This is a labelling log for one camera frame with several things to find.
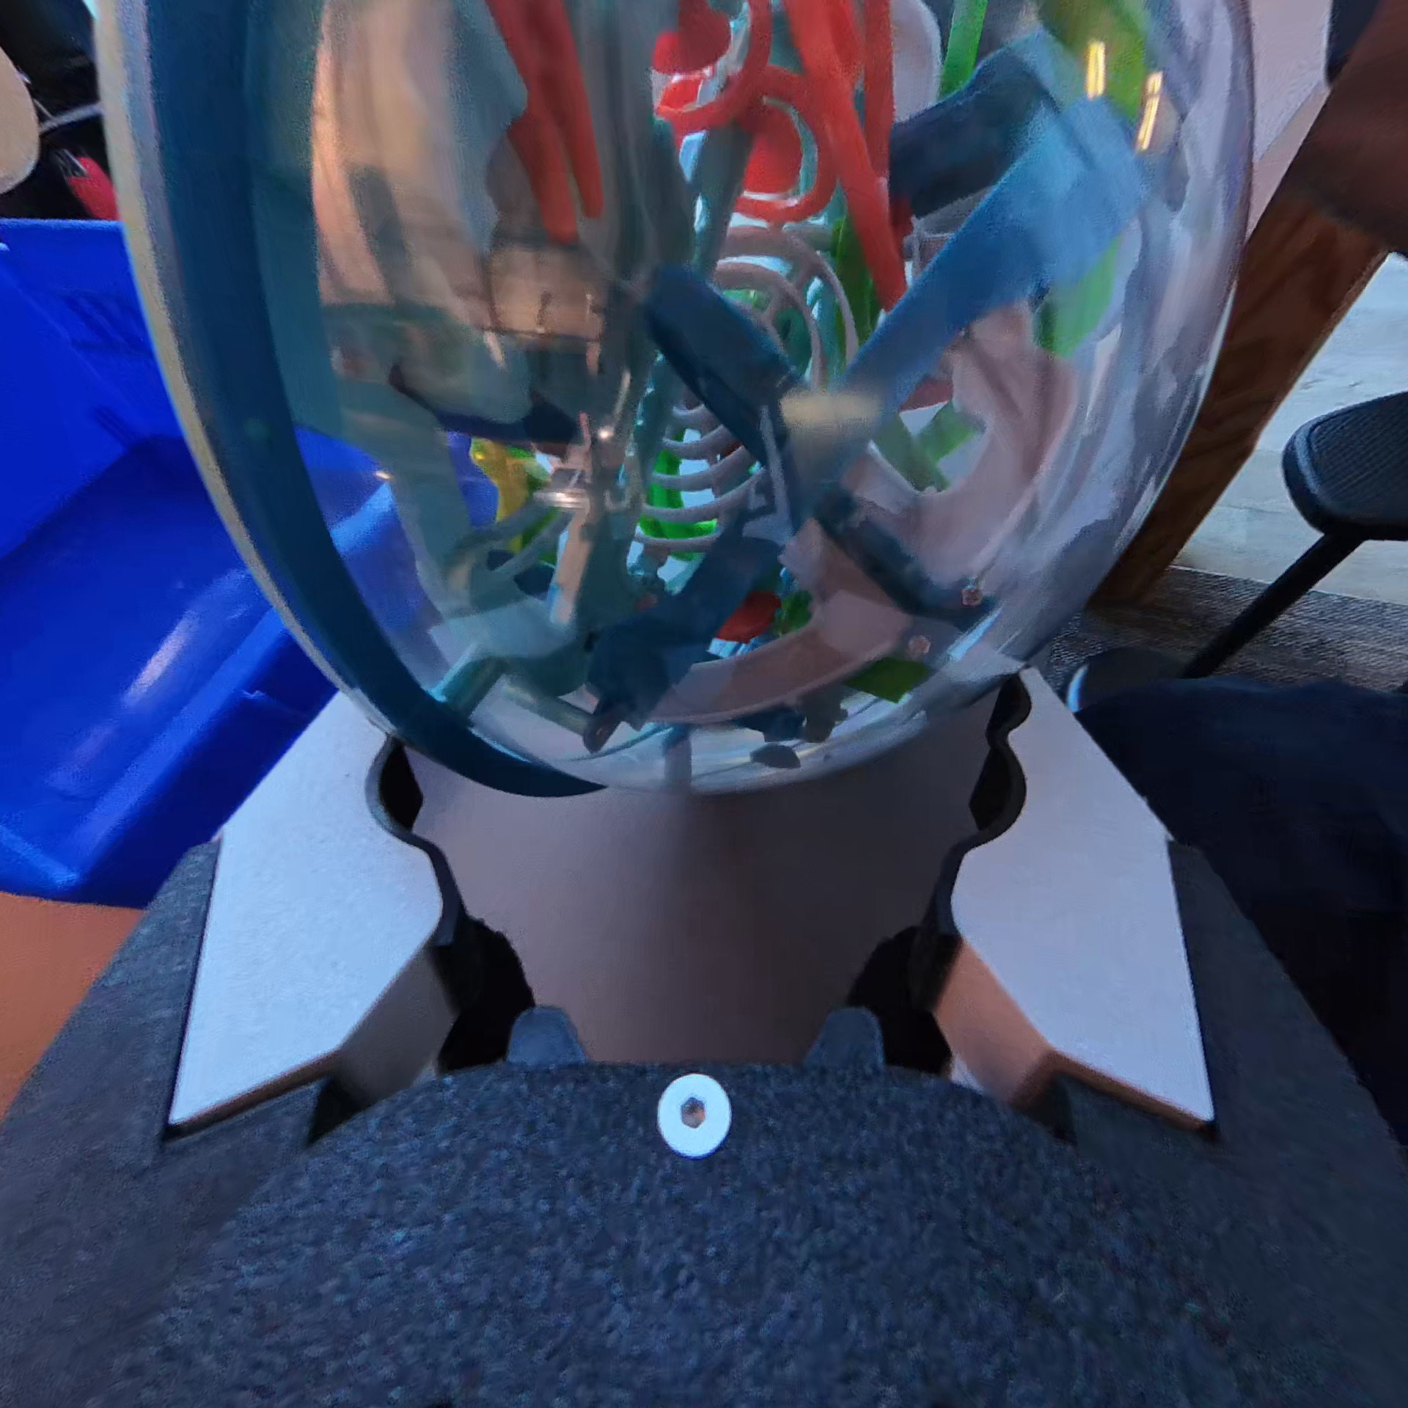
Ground large blue plastic bin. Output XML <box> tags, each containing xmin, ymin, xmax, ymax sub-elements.
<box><xmin>0</xmin><ymin>218</ymin><xmax>341</xmax><ymax>909</ymax></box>

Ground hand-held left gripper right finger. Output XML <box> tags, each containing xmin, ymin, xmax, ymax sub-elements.
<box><xmin>913</xmin><ymin>671</ymin><xmax>1216</xmax><ymax>1133</ymax></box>

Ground black padded chair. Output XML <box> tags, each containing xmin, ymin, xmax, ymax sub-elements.
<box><xmin>1181</xmin><ymin>391</ymin><xmax>1408</xmax><ymax>677</ymax></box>

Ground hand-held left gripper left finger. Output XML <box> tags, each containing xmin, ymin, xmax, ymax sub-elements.
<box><xmin>164</xmin><ymin>687</ymin><xmax>464</xmax><ymax>1135</ymax></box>

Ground clear plastic maze ball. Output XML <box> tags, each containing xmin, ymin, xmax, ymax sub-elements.
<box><xmin>98</xmin><ymin>0</ymin><xmax>1255</xmax><ymax>796</ymax></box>

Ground person's dark trousers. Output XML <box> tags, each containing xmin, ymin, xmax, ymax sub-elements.
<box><xmin>1067</xmin><ymin>649</ymin><xmax>1408</xmax><ymax>1145</ymax></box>

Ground wooden post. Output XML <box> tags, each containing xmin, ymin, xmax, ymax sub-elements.
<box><xmin>1089</xmin><ymin>87</ymin><xmax>1392</xmax><ymax>607</ymax></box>

